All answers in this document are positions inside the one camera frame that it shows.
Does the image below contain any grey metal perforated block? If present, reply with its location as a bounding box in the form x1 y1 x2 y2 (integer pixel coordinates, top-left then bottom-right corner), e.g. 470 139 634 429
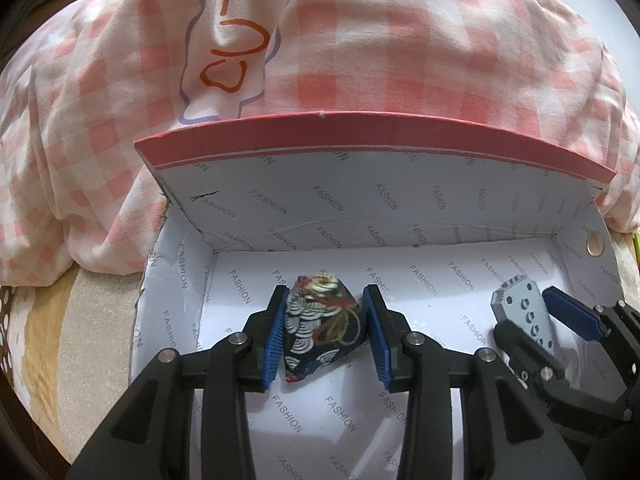
490 275 565 385

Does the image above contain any red cardboard box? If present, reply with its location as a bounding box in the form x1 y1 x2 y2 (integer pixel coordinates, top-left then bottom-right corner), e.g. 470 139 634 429
128 110 625 480

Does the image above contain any beige fleece blanket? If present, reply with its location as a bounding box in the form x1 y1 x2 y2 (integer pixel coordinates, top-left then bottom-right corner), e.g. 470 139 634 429
1 266 141 463

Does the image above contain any pink checkered quilt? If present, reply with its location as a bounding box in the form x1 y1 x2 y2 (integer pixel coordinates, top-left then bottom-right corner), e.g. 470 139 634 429
1 0 639 286

